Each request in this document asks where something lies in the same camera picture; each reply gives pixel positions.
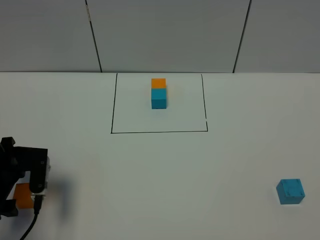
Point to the blue template block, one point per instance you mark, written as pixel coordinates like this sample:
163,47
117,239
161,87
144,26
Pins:
158,98

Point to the orange template block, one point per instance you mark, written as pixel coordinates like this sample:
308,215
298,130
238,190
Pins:
158,83

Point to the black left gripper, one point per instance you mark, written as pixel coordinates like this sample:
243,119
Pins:
11,170

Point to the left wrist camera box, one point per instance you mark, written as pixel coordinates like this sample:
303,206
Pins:
39,167

